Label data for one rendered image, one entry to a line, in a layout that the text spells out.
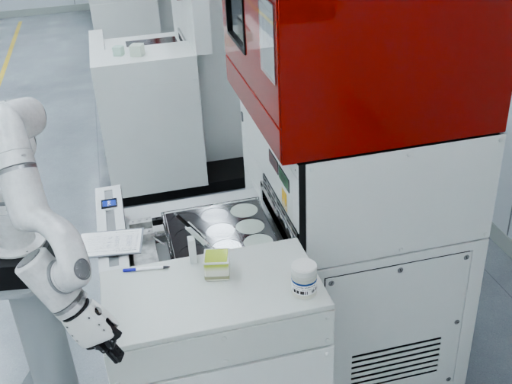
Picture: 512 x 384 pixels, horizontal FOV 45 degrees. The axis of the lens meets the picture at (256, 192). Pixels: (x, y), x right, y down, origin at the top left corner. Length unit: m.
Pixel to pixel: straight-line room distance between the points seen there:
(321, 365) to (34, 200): 0.92
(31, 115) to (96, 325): 0.54
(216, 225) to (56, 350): 0.76
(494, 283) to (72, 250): 2.55
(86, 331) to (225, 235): 0.77
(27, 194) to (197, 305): 0.57
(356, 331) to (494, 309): 1.18
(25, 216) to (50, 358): 1.10
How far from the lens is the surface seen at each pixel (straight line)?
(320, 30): 1.74
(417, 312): 2.39
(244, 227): 2.17
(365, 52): 1.81
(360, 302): 2.24
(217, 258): 1.80
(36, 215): 1.45
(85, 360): 3.11
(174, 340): 1.68
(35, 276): 1.44
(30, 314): 2.35
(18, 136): 1.50
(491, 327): 3.24
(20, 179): 1.48
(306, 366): 1.85
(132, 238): 2.06
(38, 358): 2.48
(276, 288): 1.79
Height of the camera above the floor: 2.07
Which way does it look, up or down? 29 degrees down
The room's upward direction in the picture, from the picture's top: 3 degrees counter-clockwise
